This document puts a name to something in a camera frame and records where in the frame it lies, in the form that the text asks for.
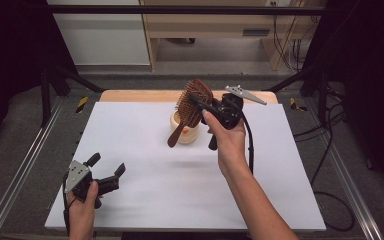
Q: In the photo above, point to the white cabinet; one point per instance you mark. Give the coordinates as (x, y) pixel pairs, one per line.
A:
(103, 36)

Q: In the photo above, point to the brown wooden hairbrush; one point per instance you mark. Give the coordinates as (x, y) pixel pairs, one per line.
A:
(186, 107)

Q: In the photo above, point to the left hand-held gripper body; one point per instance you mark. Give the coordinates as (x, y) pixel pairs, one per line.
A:
(77, 175)

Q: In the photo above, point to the aluminium rail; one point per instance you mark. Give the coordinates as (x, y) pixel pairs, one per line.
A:
(356, 196)
(13, 186)

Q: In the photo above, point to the black horizontal bar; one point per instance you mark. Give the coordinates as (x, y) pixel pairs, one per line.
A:
(180, 10)

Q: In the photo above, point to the cream cup with orange mark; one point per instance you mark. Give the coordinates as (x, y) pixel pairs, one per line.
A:
(192, 136)

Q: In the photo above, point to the black caster wheel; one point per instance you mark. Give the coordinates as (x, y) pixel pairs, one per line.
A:
(192, 40)

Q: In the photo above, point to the light wooden desk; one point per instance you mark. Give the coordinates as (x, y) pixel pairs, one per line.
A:
(210, 26)

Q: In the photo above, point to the white table board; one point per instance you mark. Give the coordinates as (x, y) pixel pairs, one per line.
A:
(146, 193)

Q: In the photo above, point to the person's right hand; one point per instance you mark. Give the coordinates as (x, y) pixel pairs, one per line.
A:
(231, 150)

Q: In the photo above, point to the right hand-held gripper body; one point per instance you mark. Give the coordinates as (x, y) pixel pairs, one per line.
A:
(230, 111)

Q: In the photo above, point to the person's left hand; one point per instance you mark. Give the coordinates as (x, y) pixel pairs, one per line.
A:
(81, 215)

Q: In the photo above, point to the dark curtain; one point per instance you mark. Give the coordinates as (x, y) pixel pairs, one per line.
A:
(10, 50)
(373, 66)

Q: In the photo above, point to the grey desk label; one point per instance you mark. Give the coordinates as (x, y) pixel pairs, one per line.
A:
(256, 32)

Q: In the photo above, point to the black metal frame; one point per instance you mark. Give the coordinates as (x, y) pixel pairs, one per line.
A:
(45, 100)
(322, 100)

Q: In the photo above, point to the light wooden table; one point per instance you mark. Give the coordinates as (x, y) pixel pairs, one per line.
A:
(140, 96)

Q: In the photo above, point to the yellow black tape marker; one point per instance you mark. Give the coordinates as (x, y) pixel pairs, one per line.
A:
(82, 104)
(293, 104)

